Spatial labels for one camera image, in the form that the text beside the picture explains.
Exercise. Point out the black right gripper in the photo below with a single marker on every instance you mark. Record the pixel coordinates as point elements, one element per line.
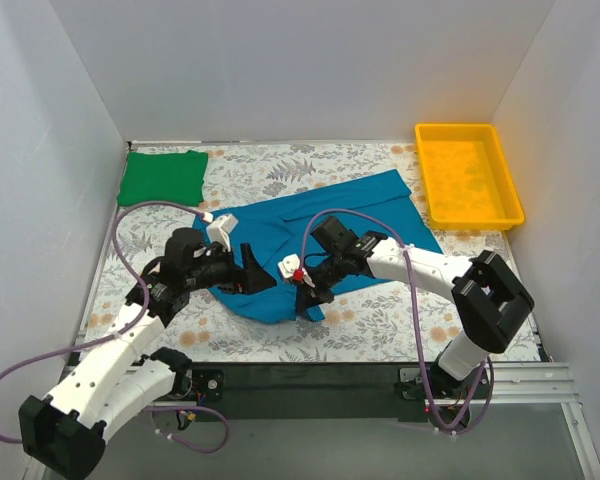
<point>311,282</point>

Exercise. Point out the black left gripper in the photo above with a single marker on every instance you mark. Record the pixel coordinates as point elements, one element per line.
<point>238,273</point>

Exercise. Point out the blue t shirt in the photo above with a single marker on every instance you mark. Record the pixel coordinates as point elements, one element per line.
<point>275,229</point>

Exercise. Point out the yellow plastic bin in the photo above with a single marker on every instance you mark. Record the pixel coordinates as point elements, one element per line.
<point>466,177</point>

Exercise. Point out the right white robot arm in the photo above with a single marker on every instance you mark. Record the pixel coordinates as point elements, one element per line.
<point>491,301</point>

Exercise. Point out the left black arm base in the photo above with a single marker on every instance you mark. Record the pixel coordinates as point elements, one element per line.
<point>191,382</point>

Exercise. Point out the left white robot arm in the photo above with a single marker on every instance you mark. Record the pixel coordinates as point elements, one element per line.
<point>68,429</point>

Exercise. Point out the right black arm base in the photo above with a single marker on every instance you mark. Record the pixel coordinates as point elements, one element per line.
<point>410,386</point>

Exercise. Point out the floral patterned table mat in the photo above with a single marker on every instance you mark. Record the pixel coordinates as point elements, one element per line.
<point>383,323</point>

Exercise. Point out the folded green t shirt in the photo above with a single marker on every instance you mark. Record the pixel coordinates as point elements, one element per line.
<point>170,177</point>

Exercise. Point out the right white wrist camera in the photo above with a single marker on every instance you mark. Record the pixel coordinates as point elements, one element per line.
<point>291,271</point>

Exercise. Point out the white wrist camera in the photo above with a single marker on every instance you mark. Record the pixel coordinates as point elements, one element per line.
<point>219,228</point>
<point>291,271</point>

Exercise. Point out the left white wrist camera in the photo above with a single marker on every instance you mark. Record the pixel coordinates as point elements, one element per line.
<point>219,228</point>

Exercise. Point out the aluminium frame rail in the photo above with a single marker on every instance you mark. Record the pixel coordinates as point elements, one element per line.
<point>346,421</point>

